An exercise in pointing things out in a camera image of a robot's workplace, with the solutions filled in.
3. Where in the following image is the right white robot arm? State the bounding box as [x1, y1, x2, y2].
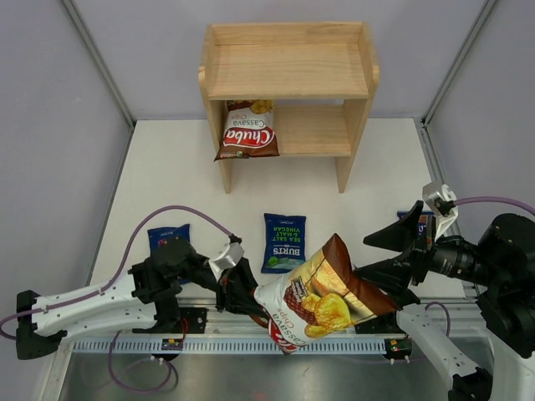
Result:
[355, 196, 534, 400]

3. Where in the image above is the Chuba cassava chips bag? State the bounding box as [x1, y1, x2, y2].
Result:
[254, 234, 397, 354]
[215, 99, 280, 161]

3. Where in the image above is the white slotted cable duct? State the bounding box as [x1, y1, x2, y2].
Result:
[73, 336, 386, 355]

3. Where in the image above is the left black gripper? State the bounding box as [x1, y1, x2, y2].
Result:
[181, 255, 274, 318]

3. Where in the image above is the aluminium mounting rail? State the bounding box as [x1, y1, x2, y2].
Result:
[56, 297, 511, 335]

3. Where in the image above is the blue Burts spicy chilli bag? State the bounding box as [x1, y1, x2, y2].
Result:
[396, 210, 434, 236]

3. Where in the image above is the blue Burts sea salt bag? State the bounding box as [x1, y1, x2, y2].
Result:
[261, 213, 306, 274]

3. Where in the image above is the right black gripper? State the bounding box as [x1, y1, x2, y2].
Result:
[355, 198, 506, 297]

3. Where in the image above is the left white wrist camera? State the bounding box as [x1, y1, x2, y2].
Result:
[208, 242, 244, 282]

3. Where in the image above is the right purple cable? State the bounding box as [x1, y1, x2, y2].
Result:
[424, 195, 535, 360]

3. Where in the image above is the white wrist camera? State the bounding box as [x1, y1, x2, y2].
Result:
[422, 181, 459, 240]
[208, 242, 244, 282]

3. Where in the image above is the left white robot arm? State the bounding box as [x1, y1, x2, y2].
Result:
[15, 236, 268, 360]

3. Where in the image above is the wooden two-tier shelf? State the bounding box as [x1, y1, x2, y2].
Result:
[198, 22, 380, 192]

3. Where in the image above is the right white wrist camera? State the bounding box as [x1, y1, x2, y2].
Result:
[422, 181, 459, 240]

